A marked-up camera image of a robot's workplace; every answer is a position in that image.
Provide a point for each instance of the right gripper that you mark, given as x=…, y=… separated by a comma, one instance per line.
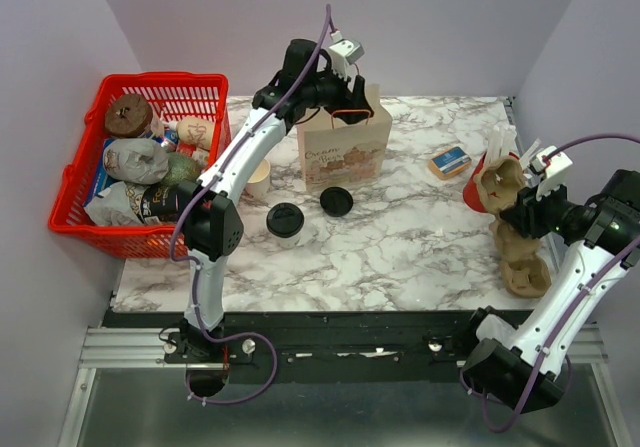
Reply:
x=525, y=216

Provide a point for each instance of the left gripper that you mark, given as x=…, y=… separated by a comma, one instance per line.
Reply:
x=352, y=104

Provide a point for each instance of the paper takeout bag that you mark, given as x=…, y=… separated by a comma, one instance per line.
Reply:
x=332, y=152

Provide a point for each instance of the black coffee cup lid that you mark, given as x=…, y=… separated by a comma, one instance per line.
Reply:
x=285, y=220

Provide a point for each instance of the white paper coffee cup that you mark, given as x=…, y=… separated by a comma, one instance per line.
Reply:
x=288, y=242

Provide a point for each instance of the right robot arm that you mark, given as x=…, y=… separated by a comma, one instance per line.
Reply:
x=520, y=365

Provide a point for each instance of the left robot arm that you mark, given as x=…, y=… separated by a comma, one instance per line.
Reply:
x=311, y=77

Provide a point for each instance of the red straw cup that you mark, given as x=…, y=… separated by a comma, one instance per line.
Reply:
x=472, y=192

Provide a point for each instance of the white wrapped straws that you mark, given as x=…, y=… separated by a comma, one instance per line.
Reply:
x=501, y=141

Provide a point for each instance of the blue orange card box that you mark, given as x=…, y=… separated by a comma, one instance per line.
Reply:
x=449, y=163

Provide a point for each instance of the red plastic basket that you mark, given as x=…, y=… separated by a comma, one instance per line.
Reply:
x=174, y=94

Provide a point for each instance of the beige printed bottle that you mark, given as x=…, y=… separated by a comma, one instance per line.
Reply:
x=194, y=130

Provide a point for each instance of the green avocado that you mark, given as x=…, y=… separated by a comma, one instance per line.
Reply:
x=181, y=168

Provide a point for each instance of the black food cup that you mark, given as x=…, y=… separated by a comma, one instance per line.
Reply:
x=159, y=204

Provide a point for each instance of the grey crumpled bag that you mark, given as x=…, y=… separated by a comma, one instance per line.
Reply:
x=140, y=161

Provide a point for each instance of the silver snack bag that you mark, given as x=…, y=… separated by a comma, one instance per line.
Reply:
x=117, y=205

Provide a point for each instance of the blue flat package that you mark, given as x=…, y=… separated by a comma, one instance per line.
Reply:
x=101, y=179

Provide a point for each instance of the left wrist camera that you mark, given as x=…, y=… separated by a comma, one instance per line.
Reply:
x=344, y=53

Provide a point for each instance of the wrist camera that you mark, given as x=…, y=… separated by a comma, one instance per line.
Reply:
x=551, y=171
x=344, y=53

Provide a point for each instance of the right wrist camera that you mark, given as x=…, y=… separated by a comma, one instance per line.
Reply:
x=551, y=171

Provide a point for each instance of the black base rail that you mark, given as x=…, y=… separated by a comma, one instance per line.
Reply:
x=316, y=347

